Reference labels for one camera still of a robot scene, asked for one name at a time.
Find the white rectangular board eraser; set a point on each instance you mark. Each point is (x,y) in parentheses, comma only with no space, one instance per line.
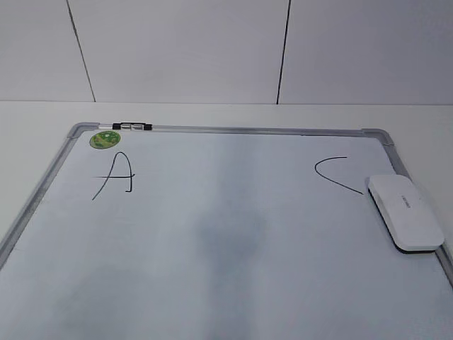
(408,216)

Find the white framed whiteboard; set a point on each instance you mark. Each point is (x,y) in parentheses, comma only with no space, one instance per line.
(218,233)

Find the black silver board hanger clip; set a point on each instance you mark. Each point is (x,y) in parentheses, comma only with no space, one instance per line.
(132,126)

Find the green round magnet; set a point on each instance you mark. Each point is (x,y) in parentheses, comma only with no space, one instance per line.
(105,139)

